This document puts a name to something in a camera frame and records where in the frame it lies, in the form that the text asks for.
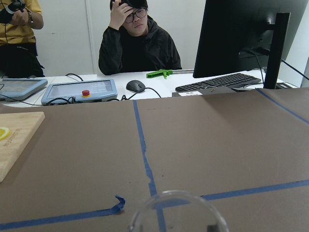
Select clear glass shaker cup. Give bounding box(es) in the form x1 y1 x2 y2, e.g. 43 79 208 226
128 190 229 232

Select black computer mouse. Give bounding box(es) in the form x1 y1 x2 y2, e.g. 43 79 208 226
126 80 146 93

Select green plastic part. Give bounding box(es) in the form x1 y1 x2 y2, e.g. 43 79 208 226
146 69 173 79

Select person in black hoodie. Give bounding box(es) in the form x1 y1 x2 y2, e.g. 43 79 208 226
98 0 182 75

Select teach pendant with red button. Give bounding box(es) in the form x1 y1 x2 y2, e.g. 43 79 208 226
41 79 118 105

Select black keyboard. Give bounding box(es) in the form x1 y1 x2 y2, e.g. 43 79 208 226
175 73 261 92

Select black computer monitor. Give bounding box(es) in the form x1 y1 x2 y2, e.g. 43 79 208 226
193 0 309 89

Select bamboo cutting board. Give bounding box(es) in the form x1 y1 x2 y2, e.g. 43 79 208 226
0 112 45 181

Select person in yellow shirt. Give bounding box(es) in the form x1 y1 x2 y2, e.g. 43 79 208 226
0 0 44 78

